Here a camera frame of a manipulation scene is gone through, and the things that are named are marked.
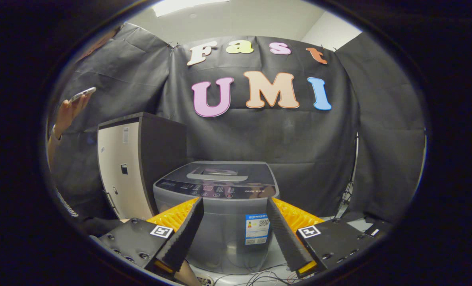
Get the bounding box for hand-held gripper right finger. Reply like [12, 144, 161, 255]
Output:
[265, 197, 375, 279]

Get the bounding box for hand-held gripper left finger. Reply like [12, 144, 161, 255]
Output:
[89, 197, 205, 284]

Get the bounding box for grey washing machine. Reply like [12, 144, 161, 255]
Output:
[153, 161, 280, 274]

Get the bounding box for dark washing machine lid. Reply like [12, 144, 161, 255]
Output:
[162, 161, 278, 187]

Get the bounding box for silver smartphone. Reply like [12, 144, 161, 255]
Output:
[69, 87, 97, 103]

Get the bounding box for tan object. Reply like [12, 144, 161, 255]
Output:
[174, 260, 201, 286]

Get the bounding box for black light stand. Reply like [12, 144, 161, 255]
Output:
[335, 133, 360, 219]

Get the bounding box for beige and dark cabinet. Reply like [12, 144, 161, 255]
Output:
[97, 112, 188, 221]

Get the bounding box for black box device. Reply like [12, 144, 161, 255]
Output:
[363, 220, 393, 238]

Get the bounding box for black backdrop cloth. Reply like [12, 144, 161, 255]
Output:
[49, 22, 426, 223]

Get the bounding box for ceiling light panel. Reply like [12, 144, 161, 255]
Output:
[153, 0, 230, 17]

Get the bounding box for bundle of thin cables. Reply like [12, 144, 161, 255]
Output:
[216, 262, 312, 286]

